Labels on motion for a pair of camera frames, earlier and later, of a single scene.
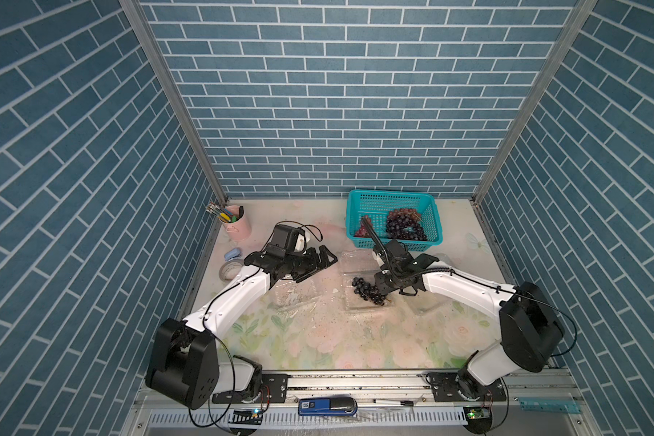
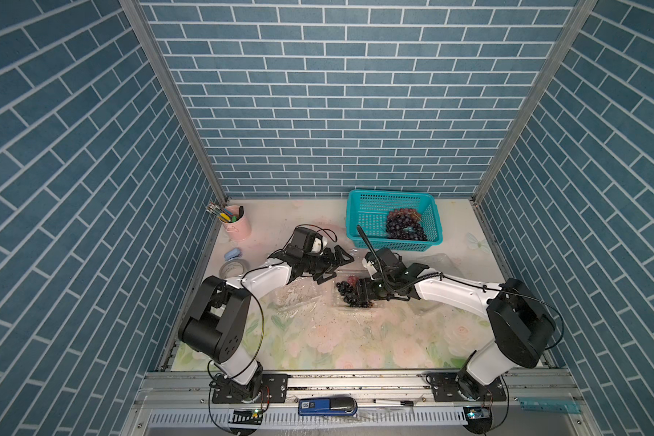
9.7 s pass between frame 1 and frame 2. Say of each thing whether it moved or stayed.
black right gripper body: moved
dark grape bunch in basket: stayed
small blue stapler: stayed
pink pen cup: stayed
